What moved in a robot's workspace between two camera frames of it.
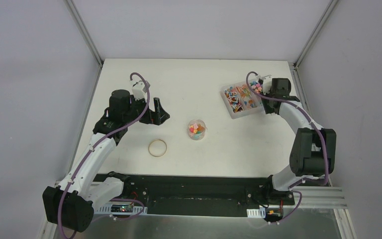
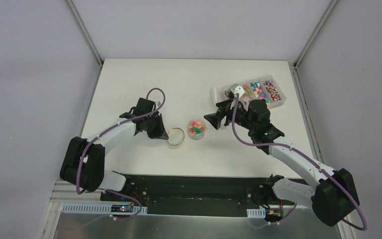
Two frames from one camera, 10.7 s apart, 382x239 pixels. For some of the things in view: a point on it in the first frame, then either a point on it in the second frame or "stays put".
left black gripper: x=150 y=112 -> x=151 y=123
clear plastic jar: x=196 y=129 stays put
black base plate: x=200 y=196 stays put
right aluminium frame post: x=315 y=33 stays put
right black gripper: x=267 y=109 -> x=215 y=118
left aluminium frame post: x=71 y=5 stays put
